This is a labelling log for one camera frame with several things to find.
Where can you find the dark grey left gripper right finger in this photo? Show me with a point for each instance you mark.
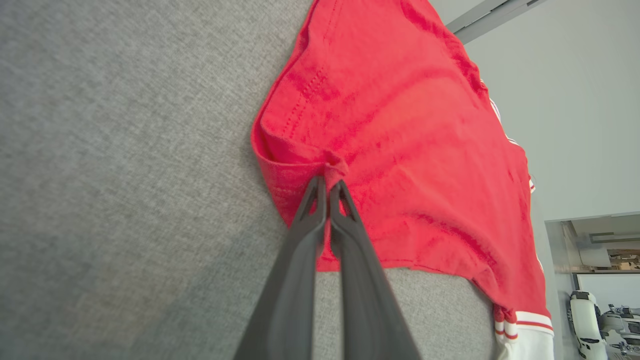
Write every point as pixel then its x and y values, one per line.
pixel 370 310

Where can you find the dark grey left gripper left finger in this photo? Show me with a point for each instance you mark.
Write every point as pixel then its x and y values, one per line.
pixel 290 300

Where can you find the red Bulls basketball jersey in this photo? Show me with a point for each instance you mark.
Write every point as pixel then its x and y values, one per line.
pixel 400 150

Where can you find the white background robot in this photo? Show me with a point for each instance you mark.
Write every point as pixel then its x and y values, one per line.
pixel 585 320

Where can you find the grey background machine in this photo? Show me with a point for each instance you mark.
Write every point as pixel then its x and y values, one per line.
pixel 620 325

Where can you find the grey double partition post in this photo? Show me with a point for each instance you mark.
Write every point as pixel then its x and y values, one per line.
pixel 485 17

